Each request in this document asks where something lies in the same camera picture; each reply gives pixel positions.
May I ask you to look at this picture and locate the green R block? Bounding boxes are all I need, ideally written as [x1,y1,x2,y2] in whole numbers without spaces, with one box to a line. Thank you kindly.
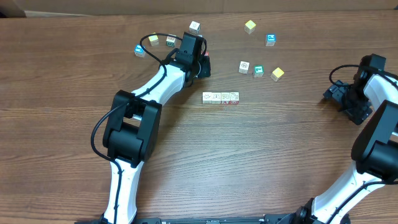
[211,92,221,104]

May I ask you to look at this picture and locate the green T block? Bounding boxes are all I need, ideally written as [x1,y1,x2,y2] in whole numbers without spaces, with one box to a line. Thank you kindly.
[253,65,264,78]

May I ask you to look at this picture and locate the yellow block top left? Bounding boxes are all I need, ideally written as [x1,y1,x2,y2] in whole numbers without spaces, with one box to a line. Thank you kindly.
[148,32,159,47]

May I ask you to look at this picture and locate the white block top centre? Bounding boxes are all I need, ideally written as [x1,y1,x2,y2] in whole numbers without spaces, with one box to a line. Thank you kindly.
[189,21,200,35]

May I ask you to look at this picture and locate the yellow 8 block top right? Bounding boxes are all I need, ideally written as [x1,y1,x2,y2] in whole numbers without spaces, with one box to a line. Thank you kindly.
[244,20,256,34]

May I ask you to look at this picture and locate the blue L block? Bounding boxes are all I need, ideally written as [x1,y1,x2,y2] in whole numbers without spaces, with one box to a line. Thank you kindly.
[221,92,231,105]

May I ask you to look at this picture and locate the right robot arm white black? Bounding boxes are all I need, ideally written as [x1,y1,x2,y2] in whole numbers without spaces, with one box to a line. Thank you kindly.
[276,54,397,224]

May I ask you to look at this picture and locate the white block red C side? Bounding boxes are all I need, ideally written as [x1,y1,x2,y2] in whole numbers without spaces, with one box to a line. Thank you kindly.
[229,92,239,105]

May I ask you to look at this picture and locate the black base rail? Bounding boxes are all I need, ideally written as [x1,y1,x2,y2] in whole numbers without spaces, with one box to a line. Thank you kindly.
[74,213,352,224]

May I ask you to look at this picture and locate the plain white block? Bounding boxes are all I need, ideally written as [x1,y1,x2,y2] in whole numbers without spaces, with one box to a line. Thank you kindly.
[202,92,213,104]

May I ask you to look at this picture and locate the blue block far left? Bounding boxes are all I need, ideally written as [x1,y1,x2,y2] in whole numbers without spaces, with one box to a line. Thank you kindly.
[134,44,146,57]

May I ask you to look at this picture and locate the white block green side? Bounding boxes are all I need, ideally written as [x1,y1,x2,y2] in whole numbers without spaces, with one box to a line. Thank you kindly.
[166,35,176,47]

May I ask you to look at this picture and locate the white patterned block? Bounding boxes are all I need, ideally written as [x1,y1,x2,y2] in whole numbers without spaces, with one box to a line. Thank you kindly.
[238,61,249,74]

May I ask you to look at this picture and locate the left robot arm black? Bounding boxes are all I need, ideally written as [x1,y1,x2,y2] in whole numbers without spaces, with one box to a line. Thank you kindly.
[90,32,211,224]

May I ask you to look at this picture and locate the blue P block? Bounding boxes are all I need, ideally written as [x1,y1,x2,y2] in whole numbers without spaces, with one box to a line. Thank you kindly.
[266,34,276,47]

